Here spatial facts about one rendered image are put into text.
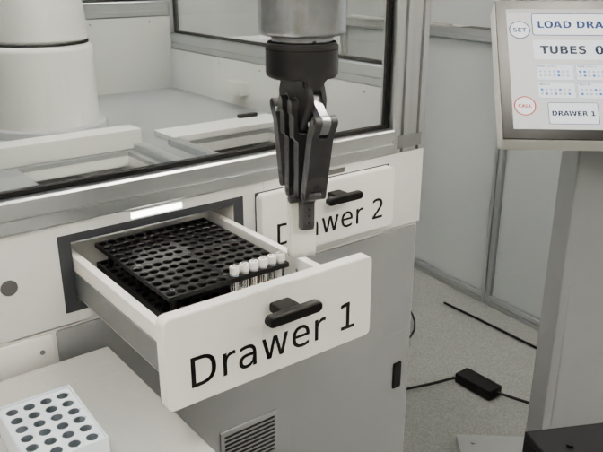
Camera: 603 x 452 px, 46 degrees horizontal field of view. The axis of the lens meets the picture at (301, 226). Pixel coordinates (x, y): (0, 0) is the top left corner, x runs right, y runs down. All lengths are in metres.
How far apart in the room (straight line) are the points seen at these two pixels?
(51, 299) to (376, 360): 0.69
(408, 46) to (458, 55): 1.58
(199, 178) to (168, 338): 0.37
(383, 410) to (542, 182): 1.33
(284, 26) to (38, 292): 0.51
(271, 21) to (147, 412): 0.48
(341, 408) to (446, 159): 1.69
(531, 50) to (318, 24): 0.85
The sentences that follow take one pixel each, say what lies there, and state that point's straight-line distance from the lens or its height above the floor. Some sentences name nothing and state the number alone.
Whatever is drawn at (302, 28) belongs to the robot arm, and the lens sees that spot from 0.70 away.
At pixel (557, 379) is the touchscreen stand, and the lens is 1.76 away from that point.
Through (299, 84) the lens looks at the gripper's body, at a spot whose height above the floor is 1.15.
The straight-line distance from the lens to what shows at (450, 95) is 2.90.
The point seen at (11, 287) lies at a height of 0.88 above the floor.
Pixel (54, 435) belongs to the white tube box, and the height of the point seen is 0.80.
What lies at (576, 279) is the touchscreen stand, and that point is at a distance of 1.65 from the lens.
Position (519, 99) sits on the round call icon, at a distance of 1.44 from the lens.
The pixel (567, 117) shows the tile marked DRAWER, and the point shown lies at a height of 1.00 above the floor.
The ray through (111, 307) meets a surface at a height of 0.87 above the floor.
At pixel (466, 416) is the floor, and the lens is 2.26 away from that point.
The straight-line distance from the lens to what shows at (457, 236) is 2.99.
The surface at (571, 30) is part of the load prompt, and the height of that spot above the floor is 1.15.
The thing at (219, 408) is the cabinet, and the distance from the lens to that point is 1.25.
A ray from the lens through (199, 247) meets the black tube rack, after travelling 1.00.
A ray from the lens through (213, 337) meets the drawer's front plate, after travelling 0.78.
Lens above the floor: 1.27
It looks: 20 degrees down
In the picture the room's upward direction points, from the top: straight up
